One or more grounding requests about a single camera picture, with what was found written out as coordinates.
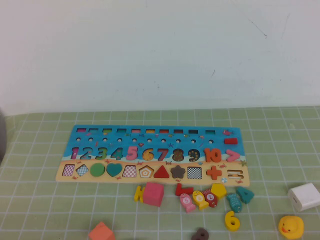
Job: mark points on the orange plus sign piece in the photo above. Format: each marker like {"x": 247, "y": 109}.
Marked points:
{"x": 214, "y": 173}

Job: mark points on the yellow equals sign piece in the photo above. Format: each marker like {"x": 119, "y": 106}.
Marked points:
{"x": 138, "y": 193}

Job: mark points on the yellow pentagon piece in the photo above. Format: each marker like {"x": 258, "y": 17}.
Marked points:
{"x": 218, "y": 190}

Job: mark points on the red minus sign piece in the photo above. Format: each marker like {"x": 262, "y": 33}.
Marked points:
{"x": 230, "y": 141}

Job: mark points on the brown number eight piece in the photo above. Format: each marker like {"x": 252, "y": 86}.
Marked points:
{"x": 196, "y": 235}

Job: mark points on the pink wooden fish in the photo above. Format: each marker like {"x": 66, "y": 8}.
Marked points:
{"x": 187, "y": 201}

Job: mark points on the red wooden fish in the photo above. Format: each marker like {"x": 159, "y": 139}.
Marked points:
{"x": 210, "y": 197}

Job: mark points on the white plastic box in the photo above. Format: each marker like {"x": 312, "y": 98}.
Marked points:
{"x": 306, "y": 196}

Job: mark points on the teal heart piece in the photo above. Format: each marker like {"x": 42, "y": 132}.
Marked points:
{"x": 114, "y": 169}

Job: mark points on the red number seven piece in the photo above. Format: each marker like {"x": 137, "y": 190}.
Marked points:
{"x": 178, "y": 190}

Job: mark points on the red triangle piece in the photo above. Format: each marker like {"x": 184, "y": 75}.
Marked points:
{"x": 161, "y": 173}

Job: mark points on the orange cube block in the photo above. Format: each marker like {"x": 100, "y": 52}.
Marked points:
{"x": 100, "y": 232}

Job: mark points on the green circle piece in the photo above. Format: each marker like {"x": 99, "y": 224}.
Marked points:
{"x": 97, "y": 170}

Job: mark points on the pink cube block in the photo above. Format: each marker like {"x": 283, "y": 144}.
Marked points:
{"x": 153, "y": 193}

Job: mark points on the pink greater-than sign piece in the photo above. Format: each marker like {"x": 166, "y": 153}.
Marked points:
{"x": 236, "y": 155}

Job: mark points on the pink number five piece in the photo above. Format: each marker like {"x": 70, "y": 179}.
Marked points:
{"x": 130, "y": 150}

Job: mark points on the yellow wooden fish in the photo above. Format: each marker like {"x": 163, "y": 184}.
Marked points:
{"x": 200, "y": 198}

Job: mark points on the brown star piece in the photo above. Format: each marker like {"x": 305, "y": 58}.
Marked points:
{"x": 178, "y": 172}

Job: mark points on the blue wooden puzzle board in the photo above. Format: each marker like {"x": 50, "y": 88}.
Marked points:
{"x": 127, "y": 144}

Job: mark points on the orange number ten piece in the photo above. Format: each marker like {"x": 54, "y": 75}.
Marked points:
{"x": 207, "y": 155}

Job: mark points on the yellow number six piece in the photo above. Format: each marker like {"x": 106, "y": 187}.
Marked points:
{"x": 228, "y": 217}

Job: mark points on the teal wooden fish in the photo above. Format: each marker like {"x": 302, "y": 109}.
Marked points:
{"x": 234, "y": 202}

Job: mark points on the yellow rubber duck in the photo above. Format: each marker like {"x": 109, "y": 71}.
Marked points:
{"x": 292, "y": 225}

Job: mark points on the teal number four piece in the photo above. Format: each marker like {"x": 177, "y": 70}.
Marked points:
{"x": 246, "y": 196}

